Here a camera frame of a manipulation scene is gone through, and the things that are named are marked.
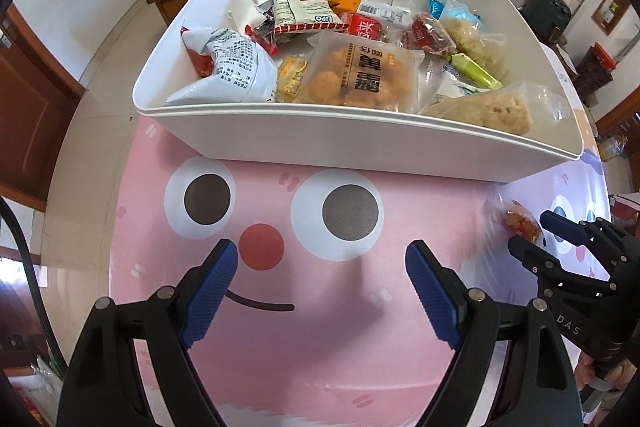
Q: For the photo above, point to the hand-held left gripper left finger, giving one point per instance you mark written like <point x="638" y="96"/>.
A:
<point x="210" y="292"/>

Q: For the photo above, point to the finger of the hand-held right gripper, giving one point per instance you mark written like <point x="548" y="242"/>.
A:
<point x="531" y="255"/>
<point x="560" y="223"/>

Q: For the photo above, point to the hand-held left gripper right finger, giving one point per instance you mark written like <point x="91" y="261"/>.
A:
<point x="435" y="297"/>

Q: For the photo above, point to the clear red dried snack packet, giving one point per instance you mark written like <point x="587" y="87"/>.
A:
<point x="520" y="222"/>

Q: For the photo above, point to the clear rice crisp packet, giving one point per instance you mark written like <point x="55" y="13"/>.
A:
<point x="480" y="44"/>
<point x="492" y="109"/>

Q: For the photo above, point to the green snack packet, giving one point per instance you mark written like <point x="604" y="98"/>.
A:
<point x="475" y="72"/>

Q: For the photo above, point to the white plastic storage bin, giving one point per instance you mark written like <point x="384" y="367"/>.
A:
<point x="350" y="142"/>

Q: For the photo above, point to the blue white bread packet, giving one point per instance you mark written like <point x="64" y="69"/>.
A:
<point x="445" y="82"/>

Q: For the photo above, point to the white red snack bag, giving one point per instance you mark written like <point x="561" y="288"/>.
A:
<point x="230" y="67"/>

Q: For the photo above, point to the small yellow candy packet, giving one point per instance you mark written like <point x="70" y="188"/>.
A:
<point x="292" y="77"/>

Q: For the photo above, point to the large fried snack packet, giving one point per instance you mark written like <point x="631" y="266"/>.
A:
<point x="360" y="74"/>

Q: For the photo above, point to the white blue snack packet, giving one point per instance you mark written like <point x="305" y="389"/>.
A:
<point x="385" y="9"/>

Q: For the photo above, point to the small red snack packet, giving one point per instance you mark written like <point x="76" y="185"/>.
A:
<point x="365" y="27"/>

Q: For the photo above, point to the red white biscuit packet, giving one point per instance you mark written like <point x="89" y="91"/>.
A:
<point x="305" y="13"/>

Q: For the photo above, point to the orange snack packet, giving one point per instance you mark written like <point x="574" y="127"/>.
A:
<point x="345" y="2"/>

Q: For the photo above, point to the person's right hand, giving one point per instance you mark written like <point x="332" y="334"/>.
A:
<point x="617" y="374"/>

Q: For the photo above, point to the white red cloth cover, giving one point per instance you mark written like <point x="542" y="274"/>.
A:
<point x="625" y="203"/>

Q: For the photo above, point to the dark basket with red lid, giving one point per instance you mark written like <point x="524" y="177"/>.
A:
<point x="597" y="69"/>

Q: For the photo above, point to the dark air fryer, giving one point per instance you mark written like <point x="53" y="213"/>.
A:
<point x="547" y="12"/>

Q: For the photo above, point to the wooden door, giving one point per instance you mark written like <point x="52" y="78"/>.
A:
<point x="30" y="107"/>

